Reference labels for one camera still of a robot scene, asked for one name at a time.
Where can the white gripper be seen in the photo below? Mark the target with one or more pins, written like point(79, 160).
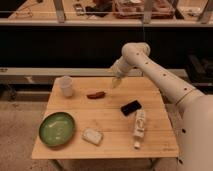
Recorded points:
point(119, 69)

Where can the red chili pepper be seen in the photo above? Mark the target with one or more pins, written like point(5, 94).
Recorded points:
point(96, 95)

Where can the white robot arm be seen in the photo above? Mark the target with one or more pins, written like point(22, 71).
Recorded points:
point(196, 108)

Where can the white sponge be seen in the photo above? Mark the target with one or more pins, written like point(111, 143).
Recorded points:
point(92, 136)

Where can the black smartphone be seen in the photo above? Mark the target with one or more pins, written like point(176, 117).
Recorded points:
point(130, 107)

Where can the wooden table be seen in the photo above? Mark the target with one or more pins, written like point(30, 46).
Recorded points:
point(104, 115)

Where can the white plastic cup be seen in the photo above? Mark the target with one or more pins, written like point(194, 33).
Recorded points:
point(65, 84)

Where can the white tube bottle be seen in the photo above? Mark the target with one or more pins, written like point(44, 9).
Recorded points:
point(139, 127)

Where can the clear tray with food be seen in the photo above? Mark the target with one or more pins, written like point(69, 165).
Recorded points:
point(136, 8)

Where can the black cloth on shelf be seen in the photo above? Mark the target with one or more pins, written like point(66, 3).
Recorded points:
point(99, 10)

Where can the green bowl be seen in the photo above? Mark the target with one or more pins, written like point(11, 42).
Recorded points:
point(57, 129)

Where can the black remote control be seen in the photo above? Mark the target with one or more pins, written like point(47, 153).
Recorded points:
point(79, 9)

